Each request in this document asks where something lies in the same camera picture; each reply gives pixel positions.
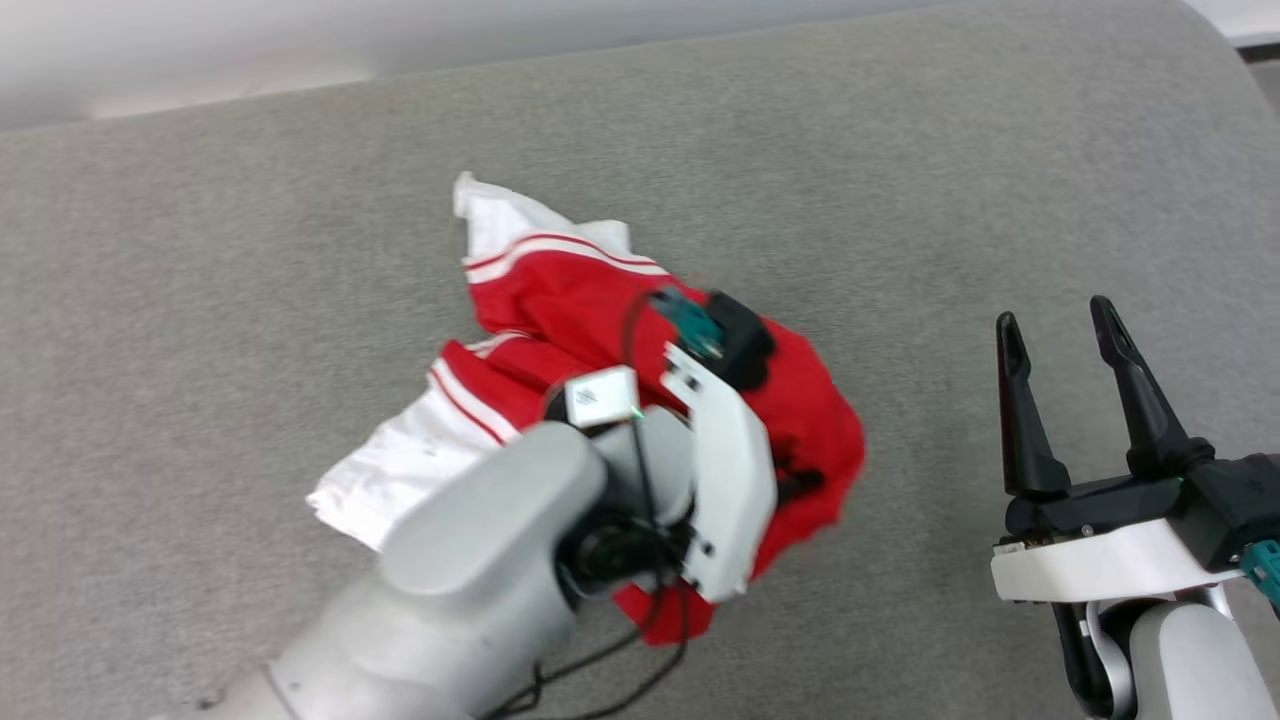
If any left teal cable connector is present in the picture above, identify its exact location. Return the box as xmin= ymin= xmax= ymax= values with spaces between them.
xmin=650 ymin=287 xmax=726 ymax=361

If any right teal cable connector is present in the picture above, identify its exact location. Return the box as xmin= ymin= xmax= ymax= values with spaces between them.
xmin=1240 ymin=539 xmax=1280 ymax=607

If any red basketball jersey white trim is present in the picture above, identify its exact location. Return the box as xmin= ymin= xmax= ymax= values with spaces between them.
xmin=306 ymin=171 xmax=867 ymax=647

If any teal cable connector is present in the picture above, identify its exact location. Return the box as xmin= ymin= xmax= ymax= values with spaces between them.
xmin=650 ymin=287 xmax=726 ymax=361
xmin=1240 ymin=539 xmax=1280 ymax=607

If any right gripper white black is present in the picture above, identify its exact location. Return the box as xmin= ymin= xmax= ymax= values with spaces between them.
xmin=989 ymin=295 xmax=1247 ymax=604

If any small white module box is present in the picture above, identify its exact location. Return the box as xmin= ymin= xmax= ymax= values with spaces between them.
xmin=564 ymin=365 xmax=643 ymax=432

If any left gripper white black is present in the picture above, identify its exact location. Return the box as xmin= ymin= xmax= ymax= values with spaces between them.
xmin=659 ymin=341 xmax=827 ymax=605

